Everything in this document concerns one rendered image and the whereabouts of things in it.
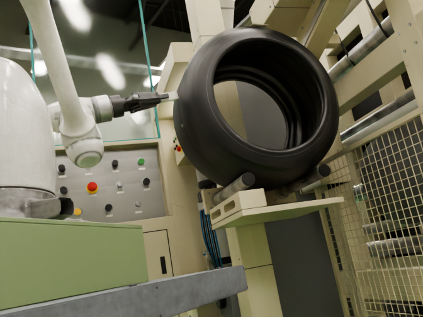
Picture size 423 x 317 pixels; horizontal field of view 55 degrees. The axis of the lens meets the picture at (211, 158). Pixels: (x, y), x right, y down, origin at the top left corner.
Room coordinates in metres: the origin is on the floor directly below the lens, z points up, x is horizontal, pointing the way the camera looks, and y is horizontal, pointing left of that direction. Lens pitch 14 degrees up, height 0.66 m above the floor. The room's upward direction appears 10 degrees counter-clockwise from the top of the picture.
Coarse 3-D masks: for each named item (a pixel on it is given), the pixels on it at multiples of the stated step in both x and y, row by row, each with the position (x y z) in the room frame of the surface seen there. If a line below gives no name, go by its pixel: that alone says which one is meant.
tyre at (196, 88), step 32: (224, 32) 1.31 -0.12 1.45; (256, 32) 1.32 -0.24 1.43; (192, 64) 1.27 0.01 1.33; (224, 64) 1.56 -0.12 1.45; (256, 64) 1.59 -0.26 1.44; (288, 64) 1.54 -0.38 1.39; (320, 64) 1.39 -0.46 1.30; (192, 96) 1.25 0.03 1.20; (288, 96) 1.65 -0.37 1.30; (320, 96) 1.40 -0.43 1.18; (192, 128) 1.29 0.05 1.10; (224, 128) 1.26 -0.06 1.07; (288, 128) 1.66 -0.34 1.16; (320, 128) 1.36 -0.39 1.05; (192, 160) 1.45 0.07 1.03; (224, 160) 1.30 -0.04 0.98; (256, 160) 1.29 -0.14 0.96; (288, 160) 1.32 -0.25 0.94; (320, 160) 1.41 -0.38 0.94
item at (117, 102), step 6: (114, 96) 1.25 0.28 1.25; (120, 96) 1.25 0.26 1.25; (114, 102) 1.24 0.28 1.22; (120, 102) 1.25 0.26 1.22; (126, 102) 1.25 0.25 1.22; (132, 102) 1.26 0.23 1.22; (114, 108) 1.25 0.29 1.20; (120, 108) 1.25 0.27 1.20; (126, 108) 1.29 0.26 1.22; (114, 114) 1.26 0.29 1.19; (120, 114) 1.27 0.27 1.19
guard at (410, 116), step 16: (416, 112) 1.17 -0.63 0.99; (384, 128) 1.31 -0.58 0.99; (400, 128) 1.25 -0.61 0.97; (416, 128) 1.20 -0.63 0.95; (352, 144) 1.48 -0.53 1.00; (352, 160) 1.51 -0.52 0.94; (400, 160) 1.29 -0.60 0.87; (368, 176) 1.45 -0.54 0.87; (384, 176) 1.38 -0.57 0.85; (320, 192) 1.77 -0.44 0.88; (384, 192) 1.40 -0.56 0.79; (336, 208) 1.68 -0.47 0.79; (416, 208) 1.28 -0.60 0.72; (336, 224) 1.71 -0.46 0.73; (336, 240) 1.74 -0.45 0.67; (368, 240) 1.54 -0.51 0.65; (336, 256) 1.77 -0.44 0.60; (352, 256) 1.65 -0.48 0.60; (384, 256) 1.48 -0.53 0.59; (416, 256) 1.34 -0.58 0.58; (336, 272) 1.78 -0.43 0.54; (352, 272) 1.68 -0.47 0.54; (400, 272) 1.43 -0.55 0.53; (400, 304) 1.47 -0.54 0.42; (416, 304) 1.40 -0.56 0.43
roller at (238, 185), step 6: (246, 174) 1.28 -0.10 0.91; (252, 174) 1.29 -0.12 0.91; (240, 180) 1.29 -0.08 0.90; (246, 180) 1.27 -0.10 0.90; (252, 180) 1.28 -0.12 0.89; (228, 186) 1.41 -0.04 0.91; (234, 186) 1.35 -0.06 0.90; (240, 186) 1.31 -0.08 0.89; (246, 186) 1.29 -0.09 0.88; (222, 192) 1.48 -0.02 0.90; (228, 192) 1.42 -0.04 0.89; (234, 192) 1.39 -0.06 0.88; (216, 198) 1.56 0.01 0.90; (222, 198) 1.50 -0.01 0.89
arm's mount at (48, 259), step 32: (0, 224) 0.42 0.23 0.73; (32, 224) 0.45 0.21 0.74; (64, 224) 0.49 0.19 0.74; (96, 224) 0.54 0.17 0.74; (0, 256) 0.41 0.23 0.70; (32, 256) 0.45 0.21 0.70; (64, 256) 0.49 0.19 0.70; (96, 256) 0.54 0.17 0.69; (128, 256) 0.60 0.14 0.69; (0, 288) 0.41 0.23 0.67; (32, 288) 0.45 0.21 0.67; (64, 288) 0.49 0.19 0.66; (96, 288) 0.53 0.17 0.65
